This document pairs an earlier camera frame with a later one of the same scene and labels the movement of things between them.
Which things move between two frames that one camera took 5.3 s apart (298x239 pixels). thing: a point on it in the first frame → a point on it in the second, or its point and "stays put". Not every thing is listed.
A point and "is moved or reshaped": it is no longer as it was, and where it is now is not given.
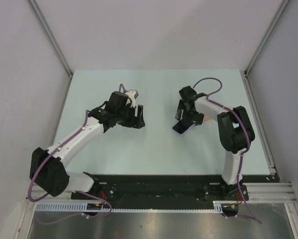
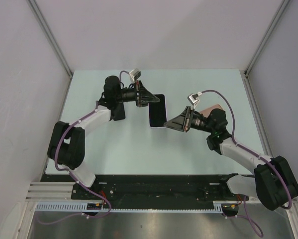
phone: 182,126 is moved or reshaped
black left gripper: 140,122 → 144,96
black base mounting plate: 166,187 stays put
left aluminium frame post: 42,21 stays put
